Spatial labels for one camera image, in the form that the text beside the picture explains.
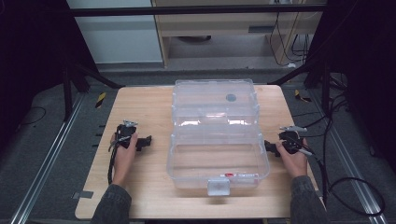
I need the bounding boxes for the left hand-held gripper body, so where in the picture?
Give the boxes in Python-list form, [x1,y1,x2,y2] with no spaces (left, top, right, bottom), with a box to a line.
[108,119,140,153]

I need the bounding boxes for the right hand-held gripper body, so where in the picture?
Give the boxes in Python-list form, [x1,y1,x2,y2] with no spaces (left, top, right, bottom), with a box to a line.
[278,124,314,156]

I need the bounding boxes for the clear plastic storage box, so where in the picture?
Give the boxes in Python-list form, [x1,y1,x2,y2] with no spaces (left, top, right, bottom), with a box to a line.
[165,77,272,197]

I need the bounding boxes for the person's left hand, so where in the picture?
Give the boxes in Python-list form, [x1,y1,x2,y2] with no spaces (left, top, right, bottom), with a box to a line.
[110,133,139,189]

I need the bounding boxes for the person's right hand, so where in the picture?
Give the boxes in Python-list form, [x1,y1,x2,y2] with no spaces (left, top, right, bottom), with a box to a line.
[275,137,309,179]

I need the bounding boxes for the yellow black striped tape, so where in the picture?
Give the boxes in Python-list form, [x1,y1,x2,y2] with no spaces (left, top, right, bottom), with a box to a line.
[94,91,107,109]
[293,89,313,104]

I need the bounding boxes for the black metal stand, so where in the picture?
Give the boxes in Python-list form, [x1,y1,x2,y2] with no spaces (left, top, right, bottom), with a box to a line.
[268,60,332,117]
[61,60,126,123]

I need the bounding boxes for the grey tape patch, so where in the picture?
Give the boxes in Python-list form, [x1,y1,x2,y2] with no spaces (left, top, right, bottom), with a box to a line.
[71,189,94,200]

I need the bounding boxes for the white cabinet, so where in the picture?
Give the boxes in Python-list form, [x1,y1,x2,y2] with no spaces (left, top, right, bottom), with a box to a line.
[66,0,163,65]

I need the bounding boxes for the dark curtain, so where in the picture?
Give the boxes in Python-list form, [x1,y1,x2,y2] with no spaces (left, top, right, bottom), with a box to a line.
[306,0,396,175]
[0,0,101,150]

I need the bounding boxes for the light wooden desk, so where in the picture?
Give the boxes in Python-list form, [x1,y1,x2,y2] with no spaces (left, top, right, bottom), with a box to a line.
[151,0,325,68]

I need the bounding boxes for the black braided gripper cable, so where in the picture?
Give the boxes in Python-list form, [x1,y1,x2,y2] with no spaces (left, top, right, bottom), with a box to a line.
[106,142,121,186]

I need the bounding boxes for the black floor cable bundle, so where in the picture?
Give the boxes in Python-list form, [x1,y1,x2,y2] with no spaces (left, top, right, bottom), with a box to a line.
[291,72,354,138]

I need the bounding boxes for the black smooth gripper cable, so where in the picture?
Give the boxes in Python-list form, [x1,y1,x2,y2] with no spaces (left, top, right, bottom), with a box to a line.
[306,149,386,217]

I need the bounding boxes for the aluminium floor rail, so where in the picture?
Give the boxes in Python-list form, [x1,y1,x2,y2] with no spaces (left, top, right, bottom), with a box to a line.
[309,89,389,224]
[8,92,86,224]

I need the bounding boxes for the thin black floor cable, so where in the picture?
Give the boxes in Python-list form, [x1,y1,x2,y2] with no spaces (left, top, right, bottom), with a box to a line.
[18,105,48,127]

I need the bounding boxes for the black hanging desk cables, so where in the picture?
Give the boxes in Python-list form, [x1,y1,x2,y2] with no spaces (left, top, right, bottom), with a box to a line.
[268,11,313,68]

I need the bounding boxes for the black horizontal frame bar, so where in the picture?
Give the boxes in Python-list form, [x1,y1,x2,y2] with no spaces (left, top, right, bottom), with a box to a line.
[66,4,329,17]

